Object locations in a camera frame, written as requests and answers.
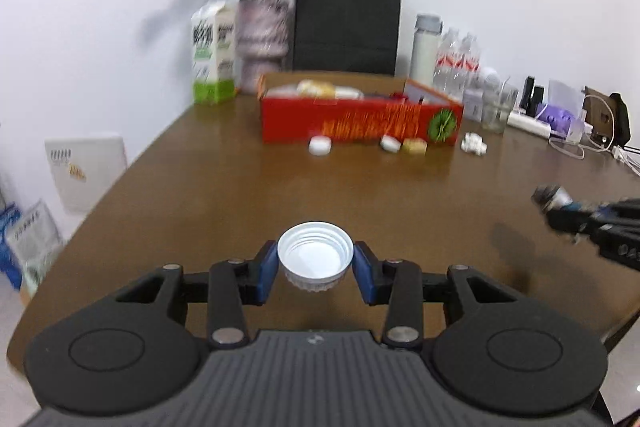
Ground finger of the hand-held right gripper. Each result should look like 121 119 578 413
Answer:
546 204 601 244
587 198 640 223

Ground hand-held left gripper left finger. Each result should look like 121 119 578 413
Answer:
116 241 279 349

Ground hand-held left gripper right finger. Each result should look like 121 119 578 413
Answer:
353 241 513 349

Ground small silver object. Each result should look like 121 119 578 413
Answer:
532 184 574 212

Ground large white bottle cap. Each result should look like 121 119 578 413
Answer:
277 221 355 293

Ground red cardboard box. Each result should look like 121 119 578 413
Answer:
257 73 465 146

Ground yellow and white plush toy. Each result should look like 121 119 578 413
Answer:
297 80 337 98

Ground wooden desktop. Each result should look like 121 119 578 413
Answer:
7 72 640 368

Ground black case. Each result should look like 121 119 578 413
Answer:
607 92 632 147

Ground cardboard stand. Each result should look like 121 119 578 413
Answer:
582 86 617 148

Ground purple pouch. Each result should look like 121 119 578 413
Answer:
537 103 584 138

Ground white power strip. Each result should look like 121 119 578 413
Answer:
507 112 551 139

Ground small white figurine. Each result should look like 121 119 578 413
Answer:
460 133 489 155

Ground clear plastic sheet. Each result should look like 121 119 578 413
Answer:
547 79 586 108

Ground black bottles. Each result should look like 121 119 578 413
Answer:
520 76 546 116

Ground clear glass cup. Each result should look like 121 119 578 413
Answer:
481 79 519 134

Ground clear water bottle red label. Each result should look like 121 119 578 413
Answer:
457 33 482 90
432 27 464 96

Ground white panel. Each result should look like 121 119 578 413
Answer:
44 134 129 214

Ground white thermos bottle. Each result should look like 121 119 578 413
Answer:
409 13 444 87

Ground green and white milk carton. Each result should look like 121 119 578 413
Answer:
191 2 237 104

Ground purple marbled ceramic vase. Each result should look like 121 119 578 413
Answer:
235 0 291 96

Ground blue and white packets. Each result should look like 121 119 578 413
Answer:
0 201 64 299

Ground black paper bag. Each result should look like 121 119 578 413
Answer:
292 0 404 77

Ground white cables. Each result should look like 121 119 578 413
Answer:
549 133 640 178

